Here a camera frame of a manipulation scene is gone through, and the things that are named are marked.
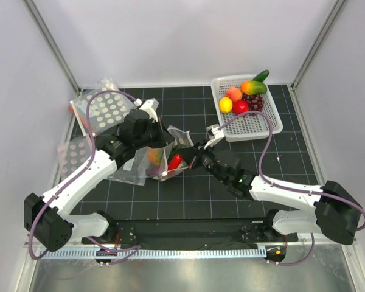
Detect purple cable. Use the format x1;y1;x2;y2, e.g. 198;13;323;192
218;111;365;267
27;89;142;264

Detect toy red chili pepper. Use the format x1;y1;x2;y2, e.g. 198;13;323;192
168;154;183;172

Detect orange-zipper zip bag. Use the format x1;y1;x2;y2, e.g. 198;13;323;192
69;103;89;136

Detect slotted white cable duct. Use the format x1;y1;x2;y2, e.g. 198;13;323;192
43;246;266;260

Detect toy purple eggplant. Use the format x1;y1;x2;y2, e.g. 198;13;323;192
146;167;164;179

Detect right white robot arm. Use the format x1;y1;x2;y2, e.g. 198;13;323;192
177;143;363;245

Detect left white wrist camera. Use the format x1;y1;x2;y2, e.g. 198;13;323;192
134;98;159;122

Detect toy red apple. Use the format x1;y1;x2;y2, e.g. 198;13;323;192
232;99;249;116

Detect pink-dotted zip bag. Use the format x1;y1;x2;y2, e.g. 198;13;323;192
57;136;92;181

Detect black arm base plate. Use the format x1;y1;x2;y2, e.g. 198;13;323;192
95;218;298;250

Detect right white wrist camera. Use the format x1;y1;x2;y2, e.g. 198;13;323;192
204;124;224;149

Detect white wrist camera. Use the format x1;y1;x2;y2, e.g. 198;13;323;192
204;124;224;149
134;98;159;122

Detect toy yellow lemon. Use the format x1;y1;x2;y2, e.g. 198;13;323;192
218;97;233;114

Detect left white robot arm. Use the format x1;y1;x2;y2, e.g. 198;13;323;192
24;107;174;252

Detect white plastic basket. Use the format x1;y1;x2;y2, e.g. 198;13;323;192
210;74;283;142

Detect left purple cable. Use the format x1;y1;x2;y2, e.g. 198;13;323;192
27;89;142;264

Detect clear blue-zipper zip bag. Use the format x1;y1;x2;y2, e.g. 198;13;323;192
106;150;145;186

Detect toy purple grapes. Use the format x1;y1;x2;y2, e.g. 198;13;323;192
242;94;265;111

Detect white-dotted zip bag stack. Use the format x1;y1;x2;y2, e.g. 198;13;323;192
73;78;136;135

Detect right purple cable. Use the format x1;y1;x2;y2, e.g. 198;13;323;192
218;111;365;267

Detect toy pineapple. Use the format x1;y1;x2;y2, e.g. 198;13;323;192
147;147;177;169

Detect toy peach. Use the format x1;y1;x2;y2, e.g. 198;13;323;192
226;87;243;103

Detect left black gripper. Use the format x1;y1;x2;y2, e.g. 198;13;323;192
134;116;175;150

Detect clear white-dotted zip bag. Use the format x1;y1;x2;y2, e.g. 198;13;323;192
137;126;193;181

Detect toy green cucumber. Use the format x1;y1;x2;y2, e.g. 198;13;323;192
252;69;270;83

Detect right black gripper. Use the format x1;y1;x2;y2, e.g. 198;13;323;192
177;138;228;184

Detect toy mango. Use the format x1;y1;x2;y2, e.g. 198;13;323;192
240;80;268;96

